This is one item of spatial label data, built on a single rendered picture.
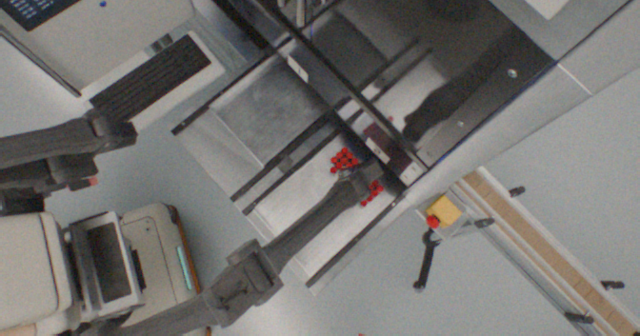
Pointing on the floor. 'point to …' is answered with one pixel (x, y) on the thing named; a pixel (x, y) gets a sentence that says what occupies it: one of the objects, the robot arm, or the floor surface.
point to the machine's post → (542, 100)
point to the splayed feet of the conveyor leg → (425, 263)
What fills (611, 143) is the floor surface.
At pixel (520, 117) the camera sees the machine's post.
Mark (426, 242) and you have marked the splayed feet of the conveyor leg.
